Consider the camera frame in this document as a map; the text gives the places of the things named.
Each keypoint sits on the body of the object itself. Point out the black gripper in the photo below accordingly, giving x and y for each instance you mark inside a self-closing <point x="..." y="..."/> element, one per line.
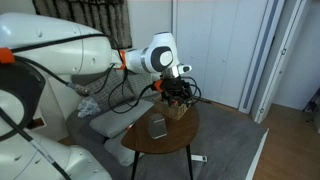
<point x="176" y="89"/>

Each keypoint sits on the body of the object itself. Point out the gray mesh bin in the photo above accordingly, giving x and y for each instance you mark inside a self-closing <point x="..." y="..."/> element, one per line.
<point x="157" y="128"/>

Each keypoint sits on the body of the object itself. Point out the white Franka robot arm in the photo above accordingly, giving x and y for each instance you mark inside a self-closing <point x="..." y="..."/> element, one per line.
<point x="50" y="43"/>

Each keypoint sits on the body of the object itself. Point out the checked gray cushion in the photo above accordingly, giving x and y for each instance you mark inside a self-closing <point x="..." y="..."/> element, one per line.
<point x="99" y="87"/>
<point x="140" y="84"/>

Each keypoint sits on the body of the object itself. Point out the wooden side table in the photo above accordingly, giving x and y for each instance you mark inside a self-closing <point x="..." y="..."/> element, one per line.
<point x="178" y="133"/>

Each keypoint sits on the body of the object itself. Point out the white closet doors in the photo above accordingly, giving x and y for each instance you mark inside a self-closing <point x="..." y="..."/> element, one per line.
<point x="216" y="50"/>

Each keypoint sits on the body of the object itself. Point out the large gray pillow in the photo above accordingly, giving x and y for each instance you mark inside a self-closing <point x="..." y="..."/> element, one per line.
<point x="116" y="120"/>

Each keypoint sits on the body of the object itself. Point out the white power strip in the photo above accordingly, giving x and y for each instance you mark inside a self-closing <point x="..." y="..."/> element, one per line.
<point x="199" y="158"/>

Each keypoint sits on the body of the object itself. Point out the light gray pillow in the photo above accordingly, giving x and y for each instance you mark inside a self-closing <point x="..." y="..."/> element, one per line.
<point x="120" y="151"/>

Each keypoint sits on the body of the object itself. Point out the crumpled plastic bag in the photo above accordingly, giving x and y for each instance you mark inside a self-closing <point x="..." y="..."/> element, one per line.
<point x="89" y="107"/>

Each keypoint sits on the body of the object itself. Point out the white door with gray stripe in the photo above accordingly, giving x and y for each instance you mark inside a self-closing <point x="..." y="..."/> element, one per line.
<point x="263" y="50"/>

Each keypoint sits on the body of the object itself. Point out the gray sofa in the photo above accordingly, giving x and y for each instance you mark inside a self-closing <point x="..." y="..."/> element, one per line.
<point x="78" y="126"/>

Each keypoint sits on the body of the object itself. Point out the black metal rack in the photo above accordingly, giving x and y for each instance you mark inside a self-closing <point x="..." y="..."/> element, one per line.
<point x="313" y="104"/>

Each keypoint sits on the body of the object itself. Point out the shaggy wall hanging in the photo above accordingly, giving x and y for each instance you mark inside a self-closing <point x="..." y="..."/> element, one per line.
<point x="100" y="20"/>

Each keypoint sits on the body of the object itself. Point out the white door frame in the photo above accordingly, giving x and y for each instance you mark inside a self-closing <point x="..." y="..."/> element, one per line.
<point x="280" y="66"/>

